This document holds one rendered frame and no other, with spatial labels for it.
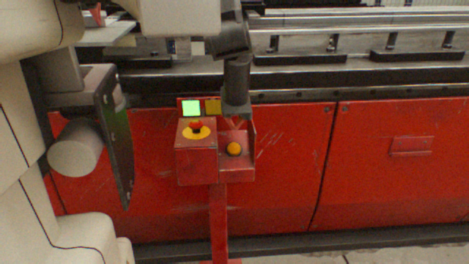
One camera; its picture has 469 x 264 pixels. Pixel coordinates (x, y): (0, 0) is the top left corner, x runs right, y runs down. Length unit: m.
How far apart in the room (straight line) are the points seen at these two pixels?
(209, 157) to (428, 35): 0.86
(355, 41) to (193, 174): 0.70
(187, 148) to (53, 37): 0.52
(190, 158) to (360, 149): 0.66
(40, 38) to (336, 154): 1.02
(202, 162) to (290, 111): 0.38
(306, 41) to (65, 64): 0.82
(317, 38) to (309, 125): 0.29
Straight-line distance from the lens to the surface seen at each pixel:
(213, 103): 0.81
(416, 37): 1.21
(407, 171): 1.32
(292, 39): 1.02
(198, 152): 0.71
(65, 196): 1.24
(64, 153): 0.33
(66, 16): 0.26
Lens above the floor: 1.16
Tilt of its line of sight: 31 degrees down
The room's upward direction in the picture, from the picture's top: straight up
